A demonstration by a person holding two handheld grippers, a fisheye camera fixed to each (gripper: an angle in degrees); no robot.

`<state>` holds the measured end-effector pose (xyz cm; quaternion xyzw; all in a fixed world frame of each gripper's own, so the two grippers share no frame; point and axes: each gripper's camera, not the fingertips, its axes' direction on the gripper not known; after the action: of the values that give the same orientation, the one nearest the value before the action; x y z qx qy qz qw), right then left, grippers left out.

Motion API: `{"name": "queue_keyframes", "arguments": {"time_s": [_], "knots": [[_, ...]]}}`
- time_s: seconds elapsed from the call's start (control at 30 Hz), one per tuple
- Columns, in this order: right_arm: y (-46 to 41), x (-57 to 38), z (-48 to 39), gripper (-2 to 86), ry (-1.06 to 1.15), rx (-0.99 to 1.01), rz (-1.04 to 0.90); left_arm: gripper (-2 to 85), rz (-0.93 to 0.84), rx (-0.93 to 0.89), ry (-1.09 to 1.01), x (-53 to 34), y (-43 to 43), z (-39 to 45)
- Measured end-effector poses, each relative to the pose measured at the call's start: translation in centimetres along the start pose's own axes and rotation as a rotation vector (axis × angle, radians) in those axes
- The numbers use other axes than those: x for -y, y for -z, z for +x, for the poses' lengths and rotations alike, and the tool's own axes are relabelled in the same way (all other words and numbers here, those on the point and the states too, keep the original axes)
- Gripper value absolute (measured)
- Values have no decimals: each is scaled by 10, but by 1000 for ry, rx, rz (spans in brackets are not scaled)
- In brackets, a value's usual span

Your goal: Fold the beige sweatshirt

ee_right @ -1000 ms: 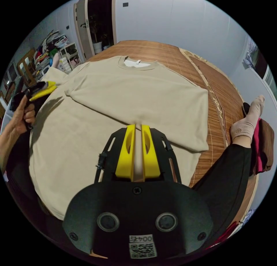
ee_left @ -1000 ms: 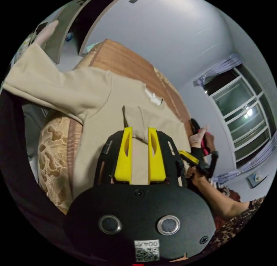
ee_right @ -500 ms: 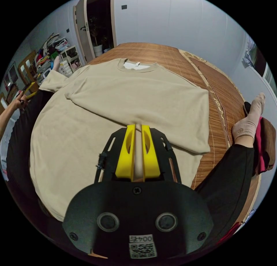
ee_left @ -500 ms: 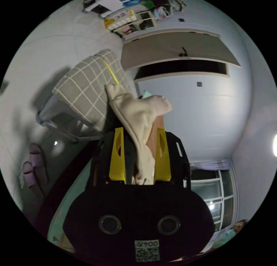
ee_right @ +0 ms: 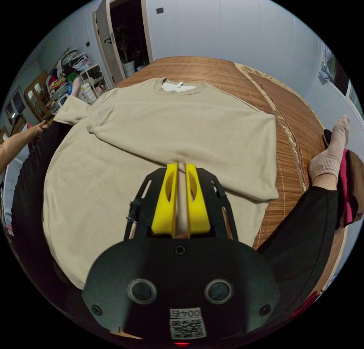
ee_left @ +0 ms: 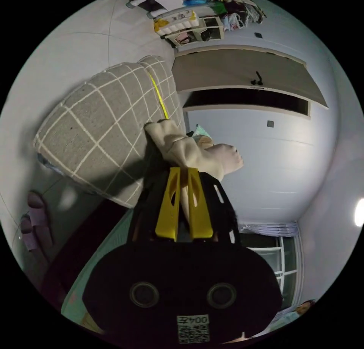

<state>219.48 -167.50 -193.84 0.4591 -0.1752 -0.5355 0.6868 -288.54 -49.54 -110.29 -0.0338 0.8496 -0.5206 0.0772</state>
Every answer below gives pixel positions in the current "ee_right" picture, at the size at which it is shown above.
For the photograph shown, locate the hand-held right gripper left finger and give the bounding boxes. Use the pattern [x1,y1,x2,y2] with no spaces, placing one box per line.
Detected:
[151,163,179,238]

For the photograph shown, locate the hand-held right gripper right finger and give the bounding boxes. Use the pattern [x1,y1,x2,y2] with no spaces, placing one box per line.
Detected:
[185,163,212,238]

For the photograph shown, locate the beige sweatshirt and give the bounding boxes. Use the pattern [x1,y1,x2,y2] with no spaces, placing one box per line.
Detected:
[42,77,279,290]

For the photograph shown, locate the person's left forearm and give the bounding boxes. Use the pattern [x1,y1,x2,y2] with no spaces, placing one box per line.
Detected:
[0,127,39,172]

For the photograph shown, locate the person's left hand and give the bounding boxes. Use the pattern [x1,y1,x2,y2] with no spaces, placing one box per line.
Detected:
[31,120,50,136]

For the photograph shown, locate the wooden cupboard with glass doors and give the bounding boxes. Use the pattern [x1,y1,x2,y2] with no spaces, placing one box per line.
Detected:
[24,70,53,123]

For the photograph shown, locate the pile of clothes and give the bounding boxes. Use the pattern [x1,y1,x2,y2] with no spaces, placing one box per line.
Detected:
[45,47,92,111]

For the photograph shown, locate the white shelf cart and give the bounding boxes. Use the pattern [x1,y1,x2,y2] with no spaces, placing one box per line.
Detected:
[78,63,111,105]

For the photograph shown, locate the beige door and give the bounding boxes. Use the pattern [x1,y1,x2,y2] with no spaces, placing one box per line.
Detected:
[92,0,127,86]

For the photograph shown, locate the plant in white pot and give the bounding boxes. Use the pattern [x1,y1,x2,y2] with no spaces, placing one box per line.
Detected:
[113,24,144,77]

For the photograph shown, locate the bed with woven mat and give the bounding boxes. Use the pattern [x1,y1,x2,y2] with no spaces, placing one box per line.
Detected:
[113,56,351,301]

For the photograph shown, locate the pink and brown garment heap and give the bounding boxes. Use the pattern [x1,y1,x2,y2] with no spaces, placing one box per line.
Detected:
[337,148,364,228]

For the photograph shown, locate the hanging clothes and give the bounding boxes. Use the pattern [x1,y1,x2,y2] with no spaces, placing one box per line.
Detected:
[318,44,342,85]

